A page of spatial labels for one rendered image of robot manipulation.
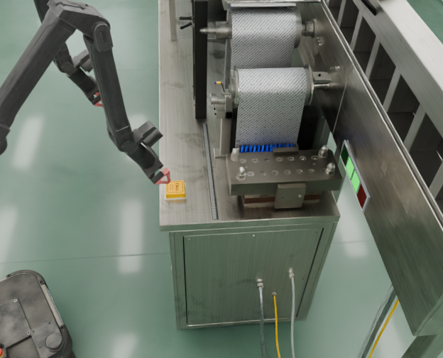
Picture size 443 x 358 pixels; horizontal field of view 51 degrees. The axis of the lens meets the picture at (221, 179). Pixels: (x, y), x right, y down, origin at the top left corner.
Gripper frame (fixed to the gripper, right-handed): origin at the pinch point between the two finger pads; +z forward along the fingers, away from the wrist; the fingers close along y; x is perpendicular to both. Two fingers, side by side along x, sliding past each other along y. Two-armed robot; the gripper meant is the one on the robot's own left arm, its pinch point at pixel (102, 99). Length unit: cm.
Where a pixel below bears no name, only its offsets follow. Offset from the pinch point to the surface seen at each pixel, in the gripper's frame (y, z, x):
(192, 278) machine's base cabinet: -64, 46, 23
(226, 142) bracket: -42, 22, -25
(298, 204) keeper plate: -79, 30, -29
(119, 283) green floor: -17, 84, 64
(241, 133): -51, 12, -31
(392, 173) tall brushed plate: -110, -10, -47
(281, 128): -58, 18, -43
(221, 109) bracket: -41, 8, -32
